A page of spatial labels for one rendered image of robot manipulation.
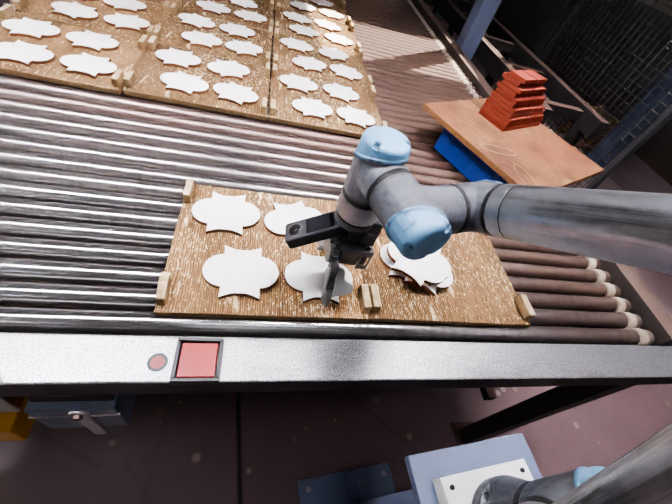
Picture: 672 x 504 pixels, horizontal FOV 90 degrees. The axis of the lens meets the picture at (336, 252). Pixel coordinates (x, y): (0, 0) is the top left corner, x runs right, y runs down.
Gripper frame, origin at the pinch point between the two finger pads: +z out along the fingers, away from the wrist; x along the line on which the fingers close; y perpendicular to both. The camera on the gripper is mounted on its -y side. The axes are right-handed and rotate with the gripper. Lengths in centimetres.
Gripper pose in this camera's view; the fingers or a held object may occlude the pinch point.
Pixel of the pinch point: (319, 276)
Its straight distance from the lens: 73.8
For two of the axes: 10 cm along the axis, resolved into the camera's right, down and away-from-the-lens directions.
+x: -0.9, -7.8, 6.2
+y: 9.6, 0.9, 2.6
